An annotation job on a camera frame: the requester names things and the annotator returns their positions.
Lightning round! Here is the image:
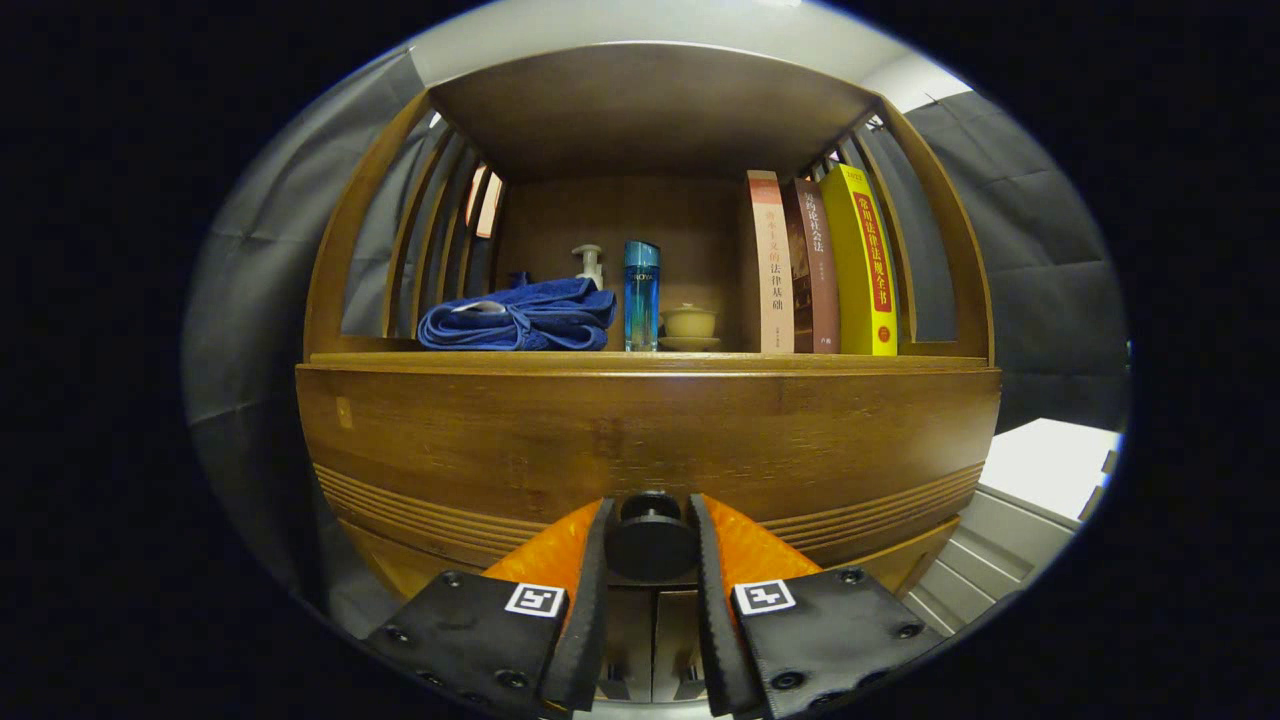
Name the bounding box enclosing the blue folded towel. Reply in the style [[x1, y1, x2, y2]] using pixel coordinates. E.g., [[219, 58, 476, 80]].
[[416, 277, 618, 352]]

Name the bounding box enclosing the brown book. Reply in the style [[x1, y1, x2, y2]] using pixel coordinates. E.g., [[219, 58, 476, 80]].
[[782, 178, 843, 355]]

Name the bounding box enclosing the wooden cabinet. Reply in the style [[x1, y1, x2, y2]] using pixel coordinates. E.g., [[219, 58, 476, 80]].
[[296, 40, 1003, 706]]

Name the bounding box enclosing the wooden drawer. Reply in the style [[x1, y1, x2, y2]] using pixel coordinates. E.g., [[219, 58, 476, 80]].
[[296, 362, 1003, 601]]

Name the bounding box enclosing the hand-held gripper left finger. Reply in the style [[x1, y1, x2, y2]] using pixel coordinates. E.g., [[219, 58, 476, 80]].
[[365, 497, 616, 716]]

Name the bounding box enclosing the beige lidded tea cup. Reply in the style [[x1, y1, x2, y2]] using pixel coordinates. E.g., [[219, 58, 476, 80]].
[[657, 303, 723, 352]]

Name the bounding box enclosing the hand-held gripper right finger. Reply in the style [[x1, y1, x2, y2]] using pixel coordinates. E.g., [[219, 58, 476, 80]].
[[688, 493, 946, 719]]

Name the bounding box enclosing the beige book orange band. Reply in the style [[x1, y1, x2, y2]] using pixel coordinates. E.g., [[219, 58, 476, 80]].
[[745, 170, 796, 355]]

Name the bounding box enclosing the black drawer knob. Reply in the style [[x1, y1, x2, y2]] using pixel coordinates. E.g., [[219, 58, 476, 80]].
[[605, 490, 699, 583]]

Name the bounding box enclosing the tall blue bottle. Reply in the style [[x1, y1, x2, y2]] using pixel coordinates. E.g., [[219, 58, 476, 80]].
[[624, 240, 661, 353]]

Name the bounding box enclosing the yellow book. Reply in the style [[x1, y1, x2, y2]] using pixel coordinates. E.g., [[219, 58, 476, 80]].
[[820, 163, 899, 357]]

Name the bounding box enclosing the wooden cabinet door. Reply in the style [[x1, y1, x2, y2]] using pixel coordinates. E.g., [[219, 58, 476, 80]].
[[598, 588, 657, 703], [654, 590, 713, 701]]

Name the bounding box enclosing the wooden countertop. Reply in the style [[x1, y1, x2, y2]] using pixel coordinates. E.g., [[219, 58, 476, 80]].
[[308, 348, 991, 376]]

